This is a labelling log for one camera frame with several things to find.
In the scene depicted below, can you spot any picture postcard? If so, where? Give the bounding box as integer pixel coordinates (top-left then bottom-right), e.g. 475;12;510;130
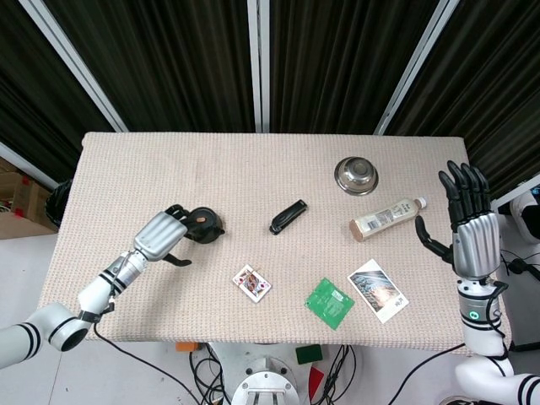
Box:
346;258;412;325

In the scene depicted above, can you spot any white machine housing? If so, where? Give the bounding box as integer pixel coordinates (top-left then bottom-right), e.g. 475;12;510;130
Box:
507;192;540;245

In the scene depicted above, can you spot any black curtain panel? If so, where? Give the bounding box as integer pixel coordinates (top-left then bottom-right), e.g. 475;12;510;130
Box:
390;0;540;199
0;0;117;181
267;0;442;136
41;0;257;132

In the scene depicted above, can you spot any white robot torso base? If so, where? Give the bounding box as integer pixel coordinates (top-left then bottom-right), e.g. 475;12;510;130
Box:
206;341;305;405

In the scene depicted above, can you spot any stainless steel bowl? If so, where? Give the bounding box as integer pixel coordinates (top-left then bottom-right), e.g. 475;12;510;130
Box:
333;155;381;197

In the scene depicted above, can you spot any green card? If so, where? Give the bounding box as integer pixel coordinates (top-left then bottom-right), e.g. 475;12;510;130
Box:
294;344;324;365

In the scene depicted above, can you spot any beige drink bottle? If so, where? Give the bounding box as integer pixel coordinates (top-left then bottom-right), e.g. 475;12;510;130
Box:
348;196;431;243

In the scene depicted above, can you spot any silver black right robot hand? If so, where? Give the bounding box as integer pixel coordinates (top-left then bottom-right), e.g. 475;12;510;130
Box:
414;159;503;283

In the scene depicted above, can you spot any white partition post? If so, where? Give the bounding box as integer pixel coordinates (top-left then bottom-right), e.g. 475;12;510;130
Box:
374;0;455;137
24;0;129;132
246;0;272;134

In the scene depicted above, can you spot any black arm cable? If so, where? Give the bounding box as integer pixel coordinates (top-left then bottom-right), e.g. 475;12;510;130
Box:
91;314;237;405

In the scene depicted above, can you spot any cardboard box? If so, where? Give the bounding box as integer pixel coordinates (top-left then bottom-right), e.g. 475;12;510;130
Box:
0;158;57;234

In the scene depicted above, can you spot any red card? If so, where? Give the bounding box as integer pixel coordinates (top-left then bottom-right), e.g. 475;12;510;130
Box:
308;365;327;396

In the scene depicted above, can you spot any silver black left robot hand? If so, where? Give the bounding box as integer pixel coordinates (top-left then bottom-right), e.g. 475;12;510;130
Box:
132;204;192;268

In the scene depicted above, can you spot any playing card deck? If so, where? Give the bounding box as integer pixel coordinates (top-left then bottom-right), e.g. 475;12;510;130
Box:
231;263;273;303

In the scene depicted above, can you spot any green foil sachet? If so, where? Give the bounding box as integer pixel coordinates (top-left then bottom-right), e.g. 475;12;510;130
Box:
304;277;357;332

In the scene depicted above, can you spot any black round object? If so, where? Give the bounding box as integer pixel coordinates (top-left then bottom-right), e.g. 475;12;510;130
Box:
45;178;75;231

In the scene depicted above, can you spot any black round tape dispenser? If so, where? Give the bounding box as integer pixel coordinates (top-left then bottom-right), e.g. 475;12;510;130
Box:
184;206;227;246

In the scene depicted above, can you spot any black floor cable bundle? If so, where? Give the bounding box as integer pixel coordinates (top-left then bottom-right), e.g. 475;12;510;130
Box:
188;348;224;405
322;343;359;405

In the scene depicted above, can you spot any black stapler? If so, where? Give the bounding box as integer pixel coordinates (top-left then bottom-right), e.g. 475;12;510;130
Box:
268;199;309;235

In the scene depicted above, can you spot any beige waffle tablecloth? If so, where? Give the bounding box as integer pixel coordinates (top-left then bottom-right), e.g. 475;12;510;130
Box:
37;131;512;352

